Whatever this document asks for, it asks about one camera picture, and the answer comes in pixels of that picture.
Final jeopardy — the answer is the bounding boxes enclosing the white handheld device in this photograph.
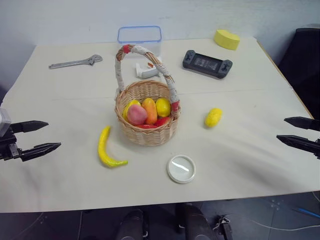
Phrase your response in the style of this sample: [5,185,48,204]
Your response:
[135,62,161,80]

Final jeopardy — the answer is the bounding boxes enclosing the yellow sponge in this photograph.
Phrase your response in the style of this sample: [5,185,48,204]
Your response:
[213,29,241,51]

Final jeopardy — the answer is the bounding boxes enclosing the black floor bracket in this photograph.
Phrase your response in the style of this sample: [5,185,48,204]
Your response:
[212,214,235,240]

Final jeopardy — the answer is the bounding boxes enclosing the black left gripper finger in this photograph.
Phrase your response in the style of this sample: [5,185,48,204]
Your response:
[11,120,50,134]
[19,142,62,162]

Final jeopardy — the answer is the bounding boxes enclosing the pink peach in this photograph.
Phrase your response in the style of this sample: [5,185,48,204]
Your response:
[126,104,148,126]

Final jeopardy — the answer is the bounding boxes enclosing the dark rounded shape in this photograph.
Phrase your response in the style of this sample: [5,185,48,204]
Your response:
[116,208,151,240]
[184,204,214,240]

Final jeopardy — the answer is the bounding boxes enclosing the orange mango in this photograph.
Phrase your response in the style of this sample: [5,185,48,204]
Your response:
[141,97,159,125]

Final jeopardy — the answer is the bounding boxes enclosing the silver adjustable wrench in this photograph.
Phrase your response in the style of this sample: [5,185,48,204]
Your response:
[48,54,104,70]

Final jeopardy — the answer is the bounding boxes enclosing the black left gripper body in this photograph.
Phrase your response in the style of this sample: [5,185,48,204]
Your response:
[0,129,26,161]

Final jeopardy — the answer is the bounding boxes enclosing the wicker basket with wrapped handle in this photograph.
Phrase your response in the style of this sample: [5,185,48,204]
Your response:
[114,44,182,147]

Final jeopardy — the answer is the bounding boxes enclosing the yellow banana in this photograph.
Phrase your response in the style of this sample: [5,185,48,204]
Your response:
[97,125,129,169]

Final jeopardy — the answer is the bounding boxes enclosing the yellow fruit with green tinge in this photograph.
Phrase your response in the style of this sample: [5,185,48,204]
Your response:
[122,99,142,123]

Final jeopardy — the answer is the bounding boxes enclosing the clear container with blue rim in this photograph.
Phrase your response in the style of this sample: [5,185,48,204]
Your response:
[117,24,163,60]

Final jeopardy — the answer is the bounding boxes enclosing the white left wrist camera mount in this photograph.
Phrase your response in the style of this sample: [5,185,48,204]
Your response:
[0,108,13,138]

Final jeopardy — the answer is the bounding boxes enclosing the grey handheld game console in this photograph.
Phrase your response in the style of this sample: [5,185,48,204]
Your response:
[181,49,234,80]

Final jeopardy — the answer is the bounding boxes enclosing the blue floor cable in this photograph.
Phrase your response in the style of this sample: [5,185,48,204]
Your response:
[296,206,320,219]

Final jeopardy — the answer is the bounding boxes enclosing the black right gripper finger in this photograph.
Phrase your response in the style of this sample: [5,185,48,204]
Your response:
[284,116,320,132]
[276,134,318,156]

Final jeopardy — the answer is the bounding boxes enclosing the red pepper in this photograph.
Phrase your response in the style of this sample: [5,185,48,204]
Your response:
[136,116,172,129]

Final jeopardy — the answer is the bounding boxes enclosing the white round lid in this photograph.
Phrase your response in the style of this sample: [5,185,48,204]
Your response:
[166,154,197,185]

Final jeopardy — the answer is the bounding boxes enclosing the smooth yellow lemon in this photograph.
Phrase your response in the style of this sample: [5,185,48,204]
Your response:
[155,98,172,118]

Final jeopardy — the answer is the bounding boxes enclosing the bumpy yellow lemon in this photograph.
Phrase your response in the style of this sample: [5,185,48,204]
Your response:
[204,107,223,129]

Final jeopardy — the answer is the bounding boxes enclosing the black chair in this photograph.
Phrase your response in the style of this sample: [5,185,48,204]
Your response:
[277,27,320,120]

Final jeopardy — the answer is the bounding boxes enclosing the white floor cable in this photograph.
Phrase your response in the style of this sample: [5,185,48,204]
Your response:
[232,192,320,232]

